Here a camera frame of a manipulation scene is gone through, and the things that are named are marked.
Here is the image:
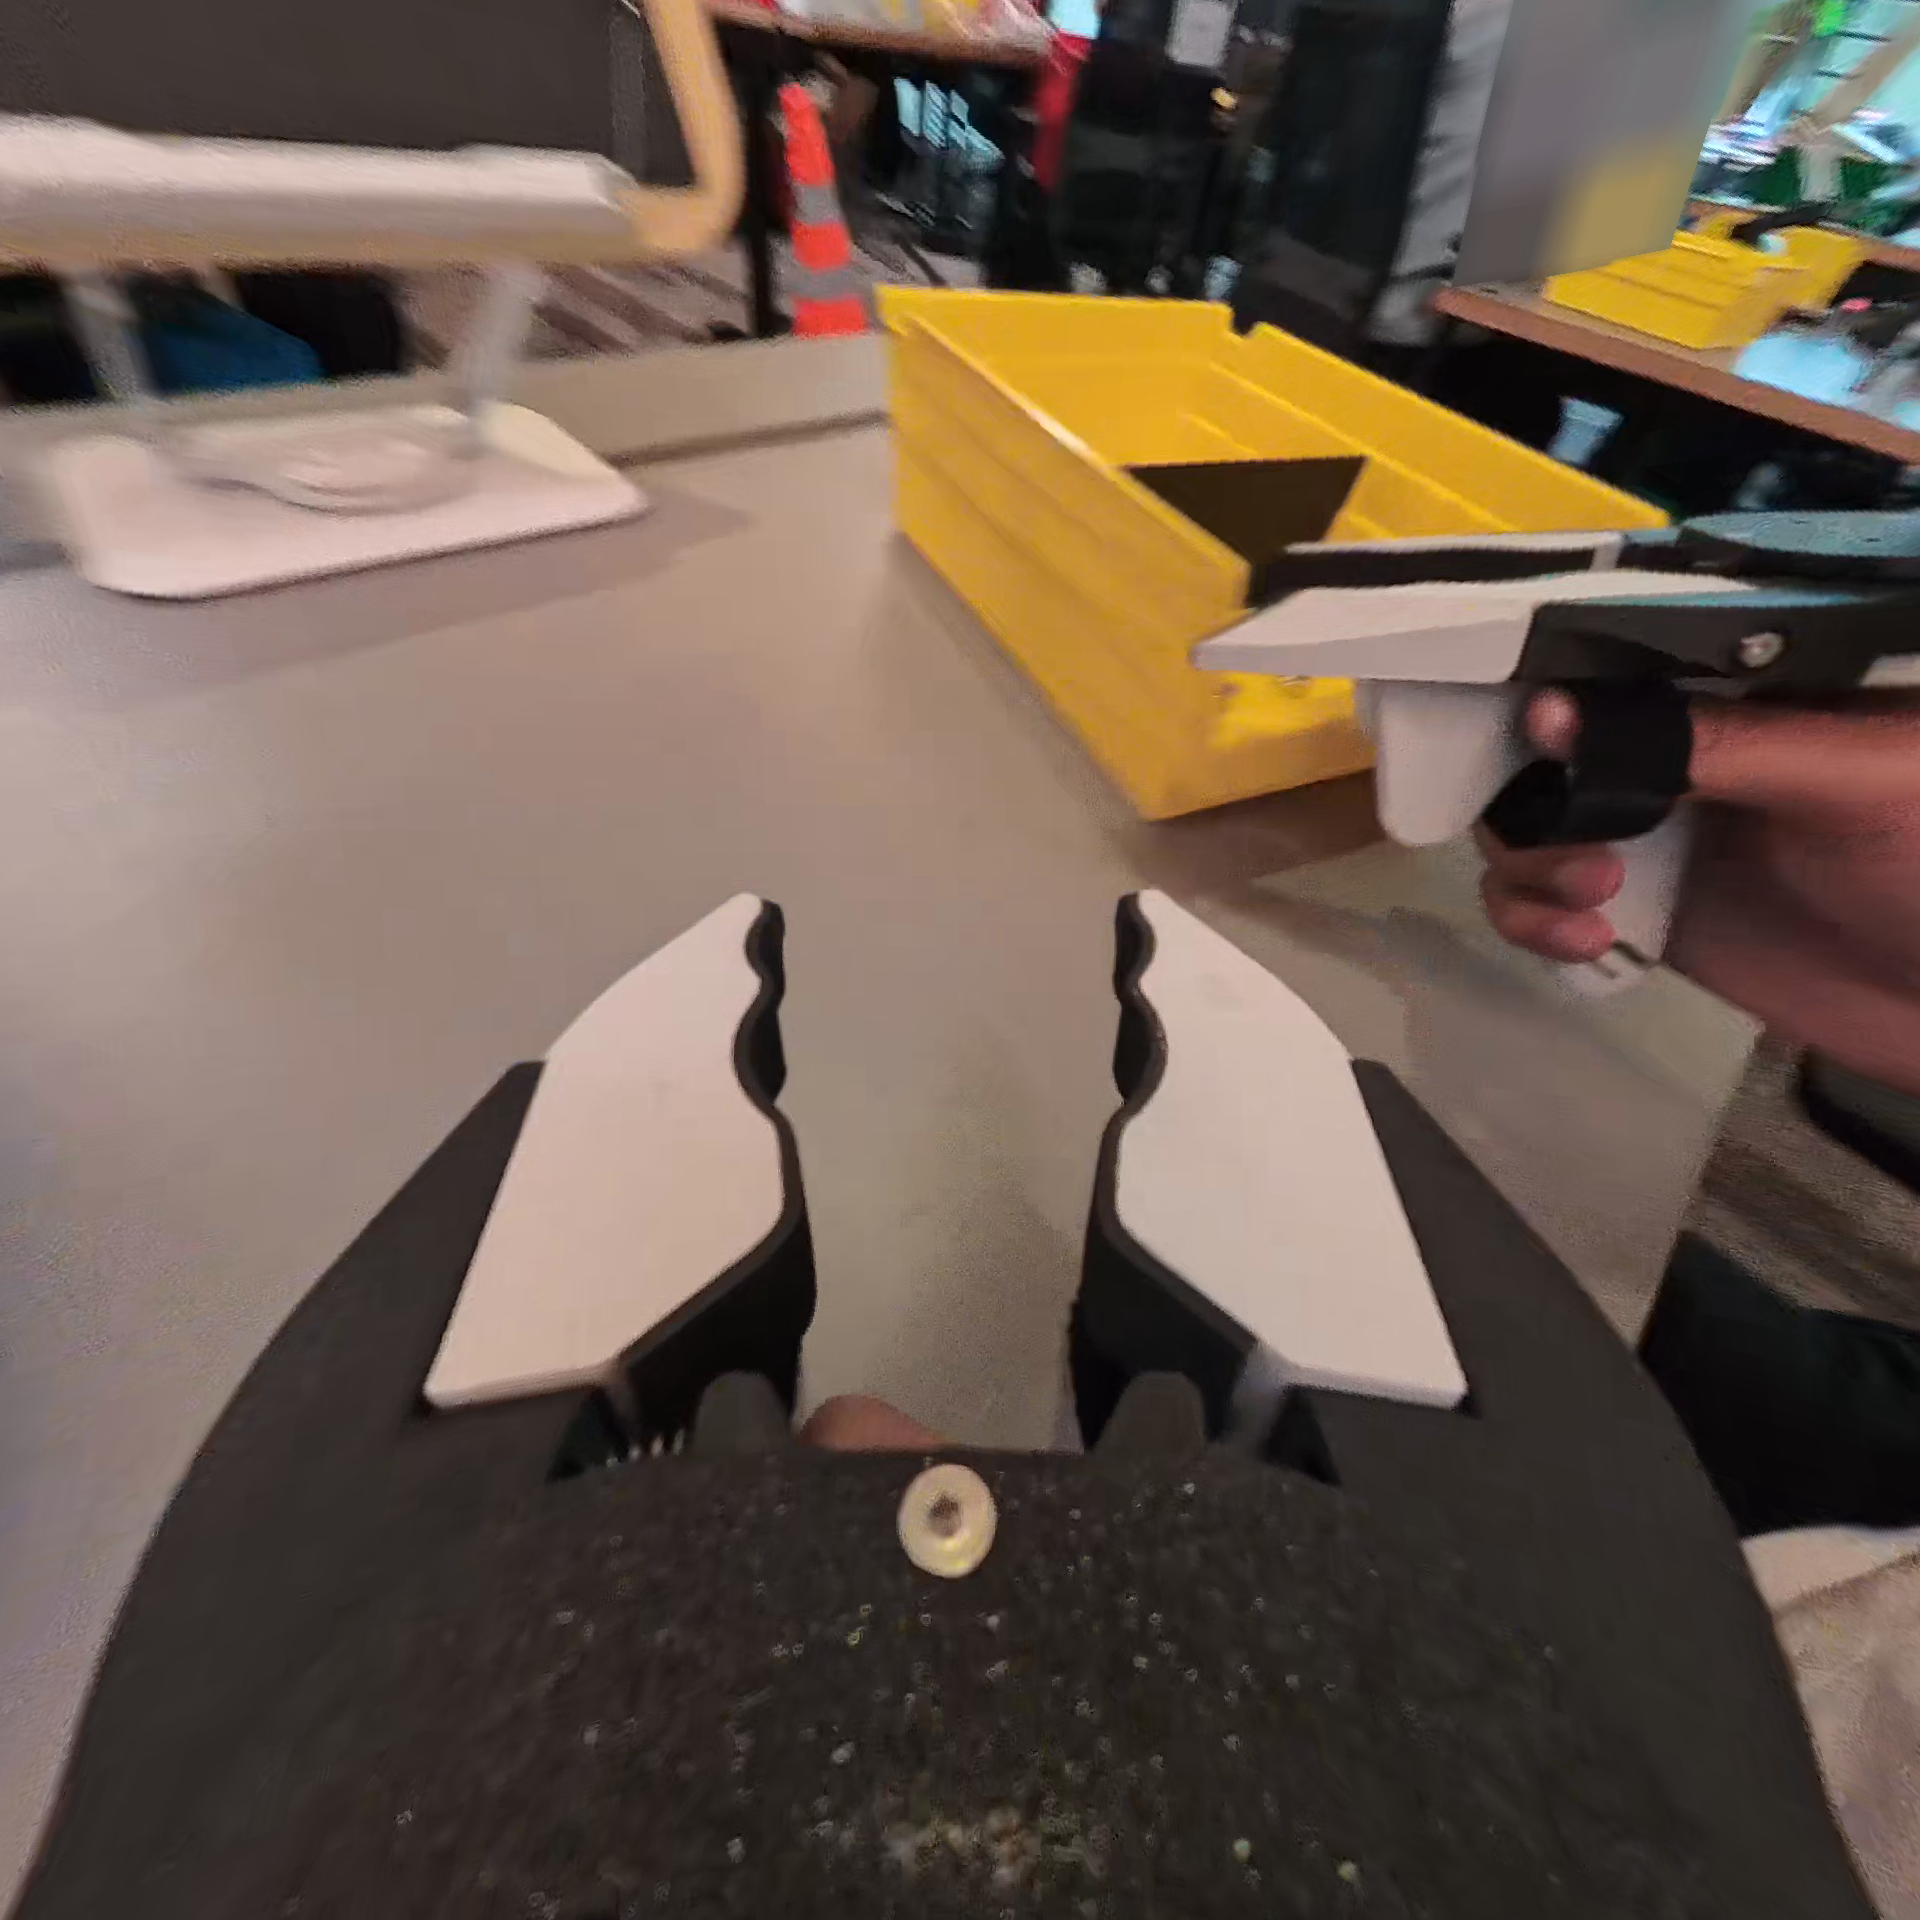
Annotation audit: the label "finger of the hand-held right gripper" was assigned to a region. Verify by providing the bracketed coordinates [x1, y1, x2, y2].
[1191, 574, 1747, 847]
[1245, 528, 1681, 605]

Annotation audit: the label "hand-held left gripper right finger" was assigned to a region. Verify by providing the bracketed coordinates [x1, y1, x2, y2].
[1071, 888, 1472, 1453]

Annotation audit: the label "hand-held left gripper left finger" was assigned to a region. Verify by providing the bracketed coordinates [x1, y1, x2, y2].
[422, 893, 818, 1450]

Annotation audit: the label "yellow plastic bin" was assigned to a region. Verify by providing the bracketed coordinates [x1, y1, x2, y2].
[1545, 223, 1870, 351]
[873, 285, 1672, 823]

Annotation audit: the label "grey desk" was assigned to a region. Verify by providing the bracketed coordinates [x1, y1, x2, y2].
[0, 420, 1763, 1847]
[0, 335, 902, 467]

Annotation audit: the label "person's right hand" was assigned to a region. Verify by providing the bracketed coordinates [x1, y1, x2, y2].
[1475, 690, 1920, 1088]

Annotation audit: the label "black bin divider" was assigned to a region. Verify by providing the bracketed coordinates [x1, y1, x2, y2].
[1123, 455, 1369, 579]

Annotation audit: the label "wood-edged table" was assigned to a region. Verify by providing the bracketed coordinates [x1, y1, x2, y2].
[1431, 277, 1920, 464]

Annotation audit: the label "person's black pants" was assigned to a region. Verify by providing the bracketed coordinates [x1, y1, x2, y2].
[1640, 1229, 1920, 1539]

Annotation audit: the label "orange traffic cone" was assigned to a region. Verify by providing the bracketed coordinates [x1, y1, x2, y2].
[777, 83, 875, 338]

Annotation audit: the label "white screen stand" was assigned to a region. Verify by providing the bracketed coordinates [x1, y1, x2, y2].
[0, 116, 649, 602]

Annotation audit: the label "person's white shirt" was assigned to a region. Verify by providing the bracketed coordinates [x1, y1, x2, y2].
[1739, 1523, 1920, 1920]

